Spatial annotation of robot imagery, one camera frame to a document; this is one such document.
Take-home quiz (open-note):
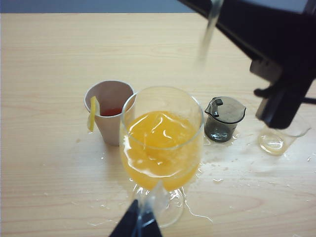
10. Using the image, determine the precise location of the clear glass measuring cup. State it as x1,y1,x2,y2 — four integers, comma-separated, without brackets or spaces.
258,120,312,157

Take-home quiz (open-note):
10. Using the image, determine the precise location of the yellow lemon slice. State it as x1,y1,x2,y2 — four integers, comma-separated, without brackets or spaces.
87,96,101,133

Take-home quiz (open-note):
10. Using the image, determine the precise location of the beige paper cup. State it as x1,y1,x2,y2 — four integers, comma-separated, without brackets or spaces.
83,80,138,146

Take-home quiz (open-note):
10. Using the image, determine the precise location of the smoky grey measuring cup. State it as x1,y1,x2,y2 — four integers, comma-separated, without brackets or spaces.
204,96,247,143

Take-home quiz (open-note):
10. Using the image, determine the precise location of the clear measuring cup wooden handle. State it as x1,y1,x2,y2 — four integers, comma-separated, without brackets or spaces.
133,0,224,230

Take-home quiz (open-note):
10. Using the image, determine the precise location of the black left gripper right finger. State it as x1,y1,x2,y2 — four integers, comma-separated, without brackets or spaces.
177,0,316,129

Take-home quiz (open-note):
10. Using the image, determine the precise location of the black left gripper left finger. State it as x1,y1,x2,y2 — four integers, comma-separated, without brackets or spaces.
108,198,164,237

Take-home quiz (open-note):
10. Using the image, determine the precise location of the wine glass with orange juice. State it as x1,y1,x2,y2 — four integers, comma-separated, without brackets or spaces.
119,85,205,228

